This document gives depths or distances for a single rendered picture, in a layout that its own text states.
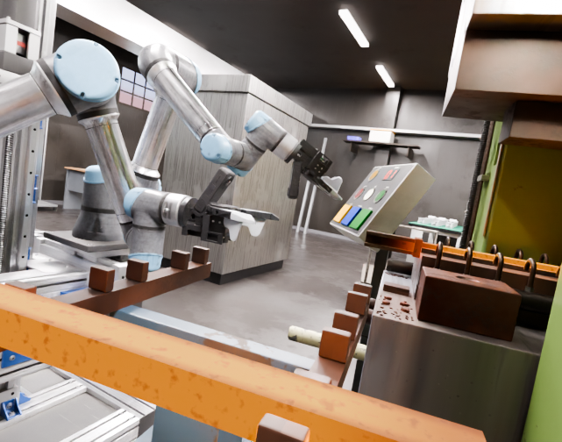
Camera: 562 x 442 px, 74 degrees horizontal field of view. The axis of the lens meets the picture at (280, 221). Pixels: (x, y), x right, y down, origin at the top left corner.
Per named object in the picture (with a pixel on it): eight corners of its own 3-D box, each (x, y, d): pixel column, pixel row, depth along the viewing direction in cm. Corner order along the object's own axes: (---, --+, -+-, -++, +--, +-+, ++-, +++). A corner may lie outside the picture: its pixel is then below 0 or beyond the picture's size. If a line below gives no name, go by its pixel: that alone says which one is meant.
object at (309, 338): (285, 343, 116) (288, 326, 115) (290, 337, 121) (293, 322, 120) (436, 386, 103) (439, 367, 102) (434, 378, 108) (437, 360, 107)
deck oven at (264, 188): (216, 249, 557) (237, 110, 538) (288, 267, 505) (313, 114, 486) (134, 260, 418) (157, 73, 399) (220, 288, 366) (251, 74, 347)
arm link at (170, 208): (181, 193, 90) (161, 192, 82) (198, 196, 89) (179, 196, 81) (178, 224, 91) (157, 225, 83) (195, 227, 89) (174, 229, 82)
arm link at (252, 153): (213, 159, 109) (235, 129, 106) (233, 163, 120) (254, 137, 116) (230, 176, 107) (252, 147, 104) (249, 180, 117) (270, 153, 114)
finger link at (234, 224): (252, 245, 73) (230, 237, 80) (256, 216, 73) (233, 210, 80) (238, 245, 71) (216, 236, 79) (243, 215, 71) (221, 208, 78)
